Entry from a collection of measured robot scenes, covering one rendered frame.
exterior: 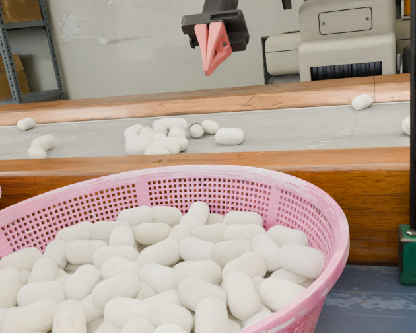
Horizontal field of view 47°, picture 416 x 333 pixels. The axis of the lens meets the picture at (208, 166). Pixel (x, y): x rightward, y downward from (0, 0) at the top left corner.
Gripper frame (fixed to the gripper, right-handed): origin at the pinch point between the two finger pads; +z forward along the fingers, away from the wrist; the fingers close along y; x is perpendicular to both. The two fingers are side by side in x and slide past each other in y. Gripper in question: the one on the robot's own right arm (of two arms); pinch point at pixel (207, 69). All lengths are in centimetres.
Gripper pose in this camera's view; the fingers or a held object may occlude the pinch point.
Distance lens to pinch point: 76.7
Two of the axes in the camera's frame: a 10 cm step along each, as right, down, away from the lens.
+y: 9.5, 0.0, -3.2
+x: 2.8, 5.0, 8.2
